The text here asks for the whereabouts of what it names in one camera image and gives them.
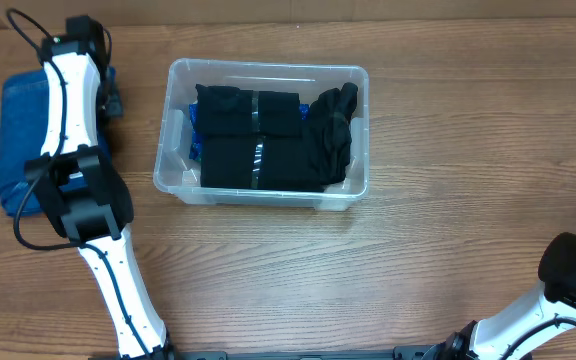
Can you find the blue sequin fabric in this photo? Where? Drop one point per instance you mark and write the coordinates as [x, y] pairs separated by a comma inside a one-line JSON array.
[[197, 140]]

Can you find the black garment with tape strip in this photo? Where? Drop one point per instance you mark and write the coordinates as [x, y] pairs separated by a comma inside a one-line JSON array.
[[257, 163]]

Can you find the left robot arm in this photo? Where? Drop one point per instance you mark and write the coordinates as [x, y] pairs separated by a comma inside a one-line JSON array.
[[82, 195]]

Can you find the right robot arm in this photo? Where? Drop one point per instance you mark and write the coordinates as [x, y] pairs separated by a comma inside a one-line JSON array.
[[541, 314]]

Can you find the folded blue denim jeans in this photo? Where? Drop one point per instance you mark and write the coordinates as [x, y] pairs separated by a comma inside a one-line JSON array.
[[23, 125]]

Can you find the clear plastic storage bin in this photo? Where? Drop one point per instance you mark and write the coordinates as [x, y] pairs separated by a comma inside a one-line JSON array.
[[177, 174]]

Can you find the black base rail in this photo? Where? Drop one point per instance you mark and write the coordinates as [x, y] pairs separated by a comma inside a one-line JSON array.
[[411, 352]]

